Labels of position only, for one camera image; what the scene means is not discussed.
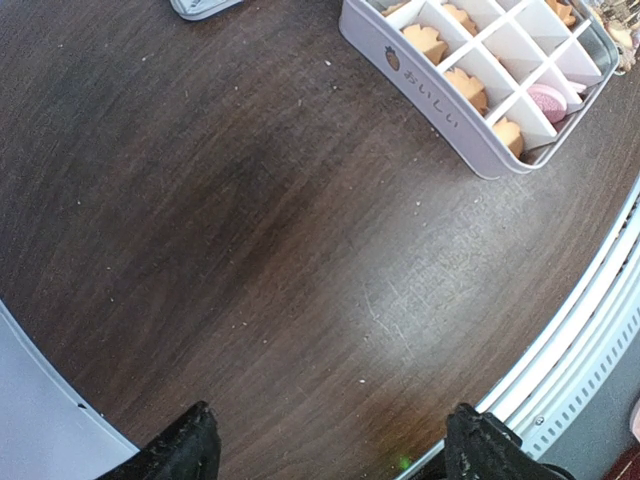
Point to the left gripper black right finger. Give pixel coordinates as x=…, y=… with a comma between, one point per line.
x=479, y=446

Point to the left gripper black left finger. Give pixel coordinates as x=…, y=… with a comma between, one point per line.
x=189, y=448

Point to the silver tin lid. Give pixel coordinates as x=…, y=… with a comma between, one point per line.
x=197, y=10

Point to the pink tray with scraps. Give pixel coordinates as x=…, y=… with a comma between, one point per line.
x=634, y=422

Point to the pink sandwich cookie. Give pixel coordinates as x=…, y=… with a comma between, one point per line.
x=550, y=101

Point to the grey divided cookie tin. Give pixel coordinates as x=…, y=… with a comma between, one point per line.
x=476, y=98

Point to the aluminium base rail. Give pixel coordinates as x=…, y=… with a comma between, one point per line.
x=569, y=398

